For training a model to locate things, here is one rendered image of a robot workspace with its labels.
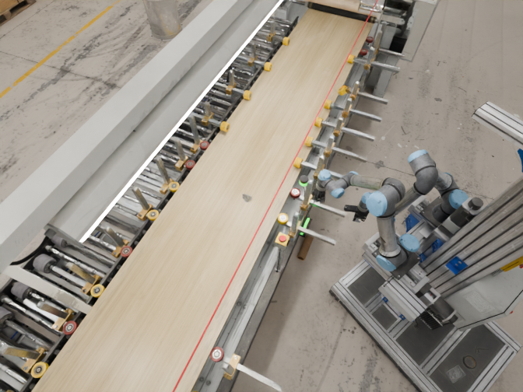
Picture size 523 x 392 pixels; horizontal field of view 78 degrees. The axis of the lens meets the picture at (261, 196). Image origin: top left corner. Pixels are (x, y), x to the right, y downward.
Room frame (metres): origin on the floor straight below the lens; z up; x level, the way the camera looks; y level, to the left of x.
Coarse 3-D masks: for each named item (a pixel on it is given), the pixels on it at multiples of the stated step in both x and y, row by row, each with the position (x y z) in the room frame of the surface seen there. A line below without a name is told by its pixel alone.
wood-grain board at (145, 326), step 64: (320, 64) 2.95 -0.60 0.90; (256, 128) 2.03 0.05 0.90; (320, 128) 2.03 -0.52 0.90; (192, 192) 1.35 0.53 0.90; (256, 192) 1.35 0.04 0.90; (192, 256) 0.83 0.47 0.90; (256, 256) 0.83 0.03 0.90; (128, 320) 0.40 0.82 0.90; (192, 320) 0.40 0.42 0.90; (64, 384) 0.06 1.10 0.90; (128, 384) 0.06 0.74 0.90; (192, 384) 0.06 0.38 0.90
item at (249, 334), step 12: (348, 120) 2.34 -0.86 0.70; (336, 144) 2.02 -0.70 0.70; (300, 216) 1.25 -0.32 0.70; (288, 252) 0.94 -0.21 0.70; (276, 276) 0.75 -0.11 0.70; (264, 288) 0.67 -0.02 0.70; (264, 300) 0.58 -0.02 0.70; (252, 312) 0.50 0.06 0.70; (264, 312) 0.50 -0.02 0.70; (252, 324) 0.42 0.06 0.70; (252, 336) 0.35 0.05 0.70; (240, 348) 0.27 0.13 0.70; (240, 360) 0.20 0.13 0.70; (228, 384) 0.07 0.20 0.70
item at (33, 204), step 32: (224, 0) 1.07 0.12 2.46; (192, 32) 0.89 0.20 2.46; (160, 64) 0.75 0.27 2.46; (192, 64) 0.81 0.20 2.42; (128, 96) 0.62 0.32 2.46; (160, 96) 0.67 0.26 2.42; (96, 128) 0.51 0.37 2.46; (128, 128) 0.55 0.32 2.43; (64, 160) 0.42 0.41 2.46; (96, 160) 0.44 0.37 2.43; (32, 192) 0.34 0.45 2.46; (64, 192) 0.36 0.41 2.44; (0, 224) 0.27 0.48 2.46; (32, 224) 0.28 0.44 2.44; (0, 256) 0.22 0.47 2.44
